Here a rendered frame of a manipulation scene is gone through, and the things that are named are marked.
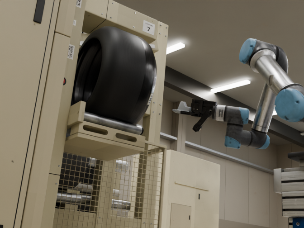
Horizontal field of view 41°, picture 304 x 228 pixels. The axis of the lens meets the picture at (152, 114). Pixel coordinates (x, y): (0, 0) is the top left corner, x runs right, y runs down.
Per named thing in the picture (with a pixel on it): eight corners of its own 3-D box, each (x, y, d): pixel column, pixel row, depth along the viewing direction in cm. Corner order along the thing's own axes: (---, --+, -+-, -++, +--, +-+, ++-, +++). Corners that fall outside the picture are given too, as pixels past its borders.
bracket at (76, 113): (77, 121, 182) (80, 100, 185) (45, 136, 214) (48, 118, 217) (84, 122, 184) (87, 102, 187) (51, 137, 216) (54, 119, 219)
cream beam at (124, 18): (71, 4, 237) (74, -18, 241) (54, 21, 257) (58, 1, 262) (157, 40, 269) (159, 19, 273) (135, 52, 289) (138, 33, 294)
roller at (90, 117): (81, 111, 188) (78, 108, 192) (78, 120, 188) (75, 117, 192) (144, 128, 206) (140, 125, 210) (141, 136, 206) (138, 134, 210)
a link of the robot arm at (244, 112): (246, 125, 187) (249, 106, 188) (222, 121, 190) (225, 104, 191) (247, 127, 194) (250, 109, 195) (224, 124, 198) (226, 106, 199)
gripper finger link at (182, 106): (173, 100, 202) (192, 102, 199) (172, 112, 202) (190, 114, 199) (172, 100, 199) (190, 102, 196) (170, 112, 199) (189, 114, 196)
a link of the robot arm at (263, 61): (333, 107, 147) (272, 40, 190) (299, 99, 142) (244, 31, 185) (314, 133, 153) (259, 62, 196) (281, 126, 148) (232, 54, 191)
